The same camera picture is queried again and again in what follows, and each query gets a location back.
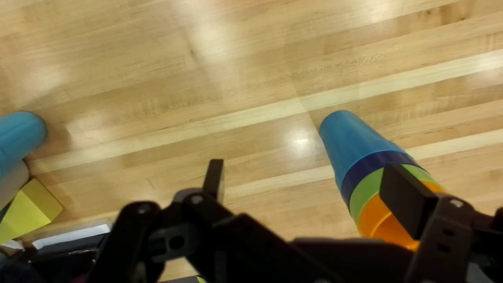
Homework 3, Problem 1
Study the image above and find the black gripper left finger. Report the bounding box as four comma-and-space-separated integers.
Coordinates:
203, 159, 225, 201

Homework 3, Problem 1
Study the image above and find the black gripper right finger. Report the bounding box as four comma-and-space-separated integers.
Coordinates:
379, 165, 439, 241

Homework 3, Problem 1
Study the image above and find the orange plastic cup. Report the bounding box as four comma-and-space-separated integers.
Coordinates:
356, 194, 419, 250

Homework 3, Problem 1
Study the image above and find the green plastic cup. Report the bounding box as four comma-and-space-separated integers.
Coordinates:
349, 165, 436, 222

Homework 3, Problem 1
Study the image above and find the dark blue plastic cup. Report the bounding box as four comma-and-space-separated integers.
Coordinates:
337, 151, 415, 201

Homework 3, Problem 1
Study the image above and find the light blue plastic cup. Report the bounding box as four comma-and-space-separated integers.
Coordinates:
320, 110, 401, 186

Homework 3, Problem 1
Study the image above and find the stack of light blue cups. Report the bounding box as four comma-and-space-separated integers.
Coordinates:
0, 112, 48, 176

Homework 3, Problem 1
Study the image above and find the black notebook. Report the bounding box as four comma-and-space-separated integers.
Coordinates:
21, 223, 112, 261

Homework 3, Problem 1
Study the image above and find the yellow sticky note pad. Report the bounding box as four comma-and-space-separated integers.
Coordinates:
0, 178, 63, 244

